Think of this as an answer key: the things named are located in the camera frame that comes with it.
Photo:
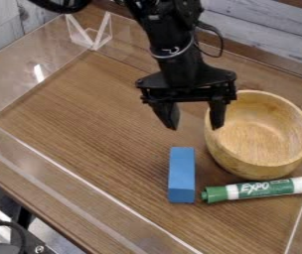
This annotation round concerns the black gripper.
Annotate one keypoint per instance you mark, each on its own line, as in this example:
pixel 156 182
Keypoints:
pixel 187 80

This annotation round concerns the blue rectangular block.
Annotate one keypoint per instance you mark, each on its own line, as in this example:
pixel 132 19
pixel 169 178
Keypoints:
pixel 181 175

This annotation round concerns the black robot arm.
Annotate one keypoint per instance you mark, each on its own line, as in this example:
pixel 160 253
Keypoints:
pixel 168 22

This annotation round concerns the brown wooden bowl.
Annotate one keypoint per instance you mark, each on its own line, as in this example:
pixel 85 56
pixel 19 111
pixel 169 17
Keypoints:
pixel 258 145

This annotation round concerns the green Expo marker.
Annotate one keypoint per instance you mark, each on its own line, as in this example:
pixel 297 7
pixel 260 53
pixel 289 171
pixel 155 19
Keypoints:
pixel 251 190

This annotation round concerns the clear acrylic corner bracket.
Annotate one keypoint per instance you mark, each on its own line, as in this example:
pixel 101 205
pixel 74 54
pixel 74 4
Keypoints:
pixel 88 37

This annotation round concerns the clear acrylic tray wall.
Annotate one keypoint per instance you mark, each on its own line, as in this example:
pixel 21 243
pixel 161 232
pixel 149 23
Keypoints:
pixel 100 224

